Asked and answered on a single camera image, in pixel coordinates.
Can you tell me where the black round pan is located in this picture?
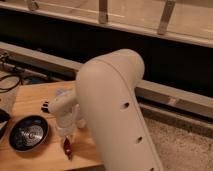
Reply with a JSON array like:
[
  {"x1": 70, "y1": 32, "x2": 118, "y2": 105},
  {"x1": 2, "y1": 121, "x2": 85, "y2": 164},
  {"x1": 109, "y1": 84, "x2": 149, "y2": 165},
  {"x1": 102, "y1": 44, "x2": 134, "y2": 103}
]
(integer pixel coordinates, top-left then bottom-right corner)
[{"x1": 9, "y1": 115, "x2": 49, "y2": 152}]

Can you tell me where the black rectangular box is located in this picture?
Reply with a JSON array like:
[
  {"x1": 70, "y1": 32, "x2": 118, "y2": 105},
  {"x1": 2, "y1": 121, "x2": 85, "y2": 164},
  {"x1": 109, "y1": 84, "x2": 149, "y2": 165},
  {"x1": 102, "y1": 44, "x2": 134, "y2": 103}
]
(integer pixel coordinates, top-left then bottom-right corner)
[{"x1": 41, "y1": 102, "x2": 50, "y2": 113}]

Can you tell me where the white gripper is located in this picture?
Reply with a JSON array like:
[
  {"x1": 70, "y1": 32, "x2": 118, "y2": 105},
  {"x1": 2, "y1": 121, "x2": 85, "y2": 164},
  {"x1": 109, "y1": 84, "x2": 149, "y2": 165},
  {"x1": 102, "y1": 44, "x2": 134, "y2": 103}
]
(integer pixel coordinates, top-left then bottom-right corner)
[{"x1": 55, "y1": 113, "x2": 81, "y2": 137}]

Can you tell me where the wooden cutting board table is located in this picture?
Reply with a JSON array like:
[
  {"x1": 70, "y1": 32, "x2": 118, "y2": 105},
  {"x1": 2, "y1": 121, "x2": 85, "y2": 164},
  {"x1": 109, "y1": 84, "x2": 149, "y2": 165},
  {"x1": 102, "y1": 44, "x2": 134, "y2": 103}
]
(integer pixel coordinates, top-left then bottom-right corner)
[{"x1": 0, "y1": 81, "x2": 104, "y2": 171}]

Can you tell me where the black cable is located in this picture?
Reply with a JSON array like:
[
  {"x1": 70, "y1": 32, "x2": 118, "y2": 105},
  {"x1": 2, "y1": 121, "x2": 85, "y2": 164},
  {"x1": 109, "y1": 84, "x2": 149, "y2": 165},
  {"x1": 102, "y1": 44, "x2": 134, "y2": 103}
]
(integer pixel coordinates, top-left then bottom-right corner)
[{"x1": 0, "y1": 74, "x2": 23, "y2": 94}]

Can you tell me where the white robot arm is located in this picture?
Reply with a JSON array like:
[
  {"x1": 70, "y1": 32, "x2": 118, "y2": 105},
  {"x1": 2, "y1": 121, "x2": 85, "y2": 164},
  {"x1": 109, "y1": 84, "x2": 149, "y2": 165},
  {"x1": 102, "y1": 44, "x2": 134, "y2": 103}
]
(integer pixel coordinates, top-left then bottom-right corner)
[{"x1": 48, "y1": 49, "x2": 164, "y2": 171}]

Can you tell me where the dark object at left edge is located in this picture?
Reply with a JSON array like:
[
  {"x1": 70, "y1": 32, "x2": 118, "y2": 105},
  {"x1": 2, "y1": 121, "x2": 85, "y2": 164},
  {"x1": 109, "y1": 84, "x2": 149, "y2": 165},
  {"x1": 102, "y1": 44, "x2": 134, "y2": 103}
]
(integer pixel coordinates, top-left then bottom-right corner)
[{"x1": 0, "y1": 109, "x2": 10, "y2": 139}]

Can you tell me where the blue sponge cloth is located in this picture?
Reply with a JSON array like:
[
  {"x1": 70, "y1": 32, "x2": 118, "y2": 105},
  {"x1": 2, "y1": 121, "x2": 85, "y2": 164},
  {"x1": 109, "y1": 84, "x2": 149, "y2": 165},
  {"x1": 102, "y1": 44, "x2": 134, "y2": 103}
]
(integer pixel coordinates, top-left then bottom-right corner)
[{"x1": 55, "y1": 88, "x2": 67, "y2": 96}]

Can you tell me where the red chili pepper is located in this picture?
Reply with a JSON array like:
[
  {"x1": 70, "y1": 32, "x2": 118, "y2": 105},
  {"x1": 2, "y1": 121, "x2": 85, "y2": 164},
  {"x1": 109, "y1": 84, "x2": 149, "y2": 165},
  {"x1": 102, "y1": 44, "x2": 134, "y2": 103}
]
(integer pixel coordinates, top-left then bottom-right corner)
[{"x1": 63, "y1": 137, "x2": 72, "y2": 159}]

